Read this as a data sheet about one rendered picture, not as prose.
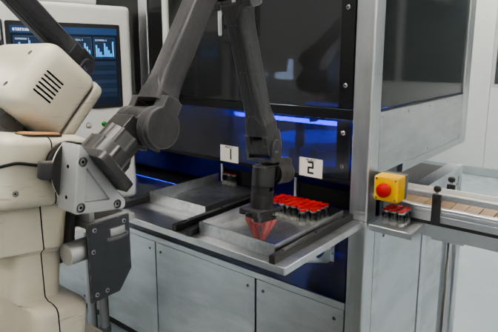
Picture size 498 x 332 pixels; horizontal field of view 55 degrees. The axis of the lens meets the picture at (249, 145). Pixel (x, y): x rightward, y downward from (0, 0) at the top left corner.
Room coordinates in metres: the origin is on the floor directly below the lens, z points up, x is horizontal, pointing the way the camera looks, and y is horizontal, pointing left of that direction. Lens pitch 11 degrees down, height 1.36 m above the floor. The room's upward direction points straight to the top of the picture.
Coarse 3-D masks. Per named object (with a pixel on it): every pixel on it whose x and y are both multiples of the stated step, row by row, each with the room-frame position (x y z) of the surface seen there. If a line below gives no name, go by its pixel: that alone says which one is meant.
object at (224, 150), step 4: (220, 148) 1.70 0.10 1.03; (224, 148) 1.68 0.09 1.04; (228, 148) 1.67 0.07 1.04; (232, 148) 1.66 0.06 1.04; (236, 148) 1.65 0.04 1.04; (220, 152) 1.70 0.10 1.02; (224, 152) 1.68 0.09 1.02; (228, 152) 1.67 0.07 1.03; (232, 152) 1.66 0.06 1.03; (236, 152) 1.65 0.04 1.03; (220, 156) 1.70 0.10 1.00; (224, 156) 1.68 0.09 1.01; (228, 156) 1.67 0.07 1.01; (232, 156) 1.66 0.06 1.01; (236, 156) 1.65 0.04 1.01; (220, 160) 1.70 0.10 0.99; (224, 160) 1.68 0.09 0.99; (228, 160) 1.67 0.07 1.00; (232, 160) 1.66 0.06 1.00; (236, 160) 1.65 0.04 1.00
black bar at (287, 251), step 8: (344, 216) 1.34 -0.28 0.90; (352, 216) 1.36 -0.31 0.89; (328, 224) 1.27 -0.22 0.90; (336, 224) 1.28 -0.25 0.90; (344, 224) 1.32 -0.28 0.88; (312, 232) 1.21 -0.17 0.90; (320, 232) 1.21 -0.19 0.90; (328, 232) 1.25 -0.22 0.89; (304, 240) 1.15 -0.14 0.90; (312, 240) 1.18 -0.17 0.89; (288, 248) 1.10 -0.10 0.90; (296, 248) 1.12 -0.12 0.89; (272, 256) 1.06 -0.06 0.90; (280, 256) 1.07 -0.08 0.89
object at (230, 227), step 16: (208, 224) 1.23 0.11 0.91; (224, 224) 1.32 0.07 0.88; (240, 224) 1.32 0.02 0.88; (288, 224) 1.32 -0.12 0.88; (320, 224) 1.25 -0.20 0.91; (224, 240) 1.20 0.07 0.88; (240, 240) 1.16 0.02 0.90; (256, 240) 1.13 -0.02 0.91; (272, 240) 1.20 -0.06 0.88; (288, 240) 1.13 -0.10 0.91
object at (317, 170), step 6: (300, 156) 1.48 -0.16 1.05; (300, 162) 1.48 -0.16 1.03; (306, 162) 1.47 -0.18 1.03; (318, 162) 1.44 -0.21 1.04; (300, 168) 1.48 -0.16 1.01; (306, 168) 1.47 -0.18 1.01; (318, 168) 1.44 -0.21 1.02; (300, 174) 1.48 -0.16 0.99; (306, 174) 1.47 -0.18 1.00; (312, 174) 1.45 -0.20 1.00; (318, 174) 1.44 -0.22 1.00
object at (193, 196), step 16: (208, 176) 1.77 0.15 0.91; (160, 192) 1.58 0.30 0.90; (176, 192) 1.64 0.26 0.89; (192, 192) 1.65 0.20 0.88; (208, 192) 1.65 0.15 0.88; (224, 192) 1.65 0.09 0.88; (240, 192) 1.65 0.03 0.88; (176, 208) 1.47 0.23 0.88; (192, 208) 1.42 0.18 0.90; (208, 208) 1.40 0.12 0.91
